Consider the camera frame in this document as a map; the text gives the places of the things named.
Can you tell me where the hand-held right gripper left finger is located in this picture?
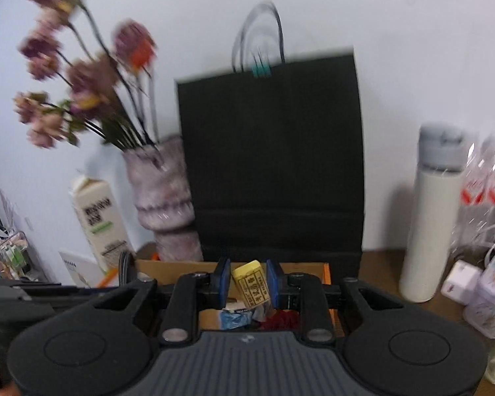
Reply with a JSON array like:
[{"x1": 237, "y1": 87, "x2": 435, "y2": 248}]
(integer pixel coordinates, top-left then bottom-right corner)
[{"x1": 78, "y1": 258, "x2": 232, "y2": 345}]

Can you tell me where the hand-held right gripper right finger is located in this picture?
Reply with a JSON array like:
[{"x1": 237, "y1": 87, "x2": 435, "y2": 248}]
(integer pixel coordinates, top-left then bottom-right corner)
[{"x1": 266, "y1": 258, "x2": 409, "y2": 345}]

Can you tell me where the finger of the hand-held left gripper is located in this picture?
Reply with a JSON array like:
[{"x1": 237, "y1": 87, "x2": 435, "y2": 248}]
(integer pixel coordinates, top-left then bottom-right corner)
[{"x1": 117, "y1": 251, "x2": 137, "y2": 288}]

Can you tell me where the small yellow packet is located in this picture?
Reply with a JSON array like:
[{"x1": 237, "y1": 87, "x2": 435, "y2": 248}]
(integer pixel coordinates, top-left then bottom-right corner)
[{"x1": 231, "y1": 260, "x2": 271, "y2": 310}]

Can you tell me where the red candy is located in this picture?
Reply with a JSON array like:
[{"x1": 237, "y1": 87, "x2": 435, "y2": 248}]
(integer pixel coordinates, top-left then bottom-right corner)
[{"x1": 260, "y1": 311, "x2": 302, "y2": 331}]

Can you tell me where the blue snack packet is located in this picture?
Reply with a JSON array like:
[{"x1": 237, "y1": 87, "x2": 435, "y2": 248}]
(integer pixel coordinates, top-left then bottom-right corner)
[{"x1": 218, "y1": 302, "x2": 254, "y2": 331}]

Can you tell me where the red cardboard box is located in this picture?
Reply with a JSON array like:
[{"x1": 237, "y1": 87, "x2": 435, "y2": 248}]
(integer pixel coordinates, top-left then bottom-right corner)
[{"x1": 132, "y1": 256, "x2": 343, "y2": 335}]

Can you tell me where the white desk calendar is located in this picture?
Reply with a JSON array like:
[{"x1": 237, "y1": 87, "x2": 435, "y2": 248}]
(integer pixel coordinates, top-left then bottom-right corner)
[{"x1": 59, "y1": 249, "x2": 120, "y2": 288}]

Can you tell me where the clear desk organizer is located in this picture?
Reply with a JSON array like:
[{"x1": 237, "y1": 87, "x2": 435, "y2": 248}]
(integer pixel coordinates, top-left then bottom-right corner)
[{"x1": 0, "y1": 218, "x2": 38, "y2": 281}]

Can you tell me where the white green milk carton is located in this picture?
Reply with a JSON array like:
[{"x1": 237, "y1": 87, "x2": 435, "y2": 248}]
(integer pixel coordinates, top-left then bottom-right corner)
[{"x1": 69, "y1": 173, "x2": 136, "y2": 275}]

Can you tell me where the mottled purple ceramic vase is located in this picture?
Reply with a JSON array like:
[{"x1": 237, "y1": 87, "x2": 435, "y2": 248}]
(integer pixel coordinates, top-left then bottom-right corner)
[{"x1": 123, "y1": 135, "x2": 204, "y2": 262}]

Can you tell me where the black paper bag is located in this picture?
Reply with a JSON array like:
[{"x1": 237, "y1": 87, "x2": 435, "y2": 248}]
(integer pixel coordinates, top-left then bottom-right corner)
[{"x1": 175, "y1": 0, "x2": 366, "y2": 287}]

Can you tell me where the white thermos bottle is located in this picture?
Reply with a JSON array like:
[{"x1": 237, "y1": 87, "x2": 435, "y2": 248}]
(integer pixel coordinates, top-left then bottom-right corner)
[{"x1": 399, "y1": 123, "x2": 475, "y2": 303}]

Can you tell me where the white charger block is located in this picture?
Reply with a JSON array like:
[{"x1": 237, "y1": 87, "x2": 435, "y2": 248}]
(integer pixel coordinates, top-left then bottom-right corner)
[{"x1": 441, "y1": 260, "x2": 484, "y2": 307}]

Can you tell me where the flower bouquet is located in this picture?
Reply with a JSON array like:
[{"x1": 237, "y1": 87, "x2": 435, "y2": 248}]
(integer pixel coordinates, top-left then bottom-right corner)
[{"x1": 13, "y1": 0, "x2": 166, "y2": 153}]

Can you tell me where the white printed tin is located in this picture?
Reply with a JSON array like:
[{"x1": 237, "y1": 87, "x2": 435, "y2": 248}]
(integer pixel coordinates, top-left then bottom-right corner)
[{"x1": 463, "y1": 252, "x2": 495, "y2": 339}]

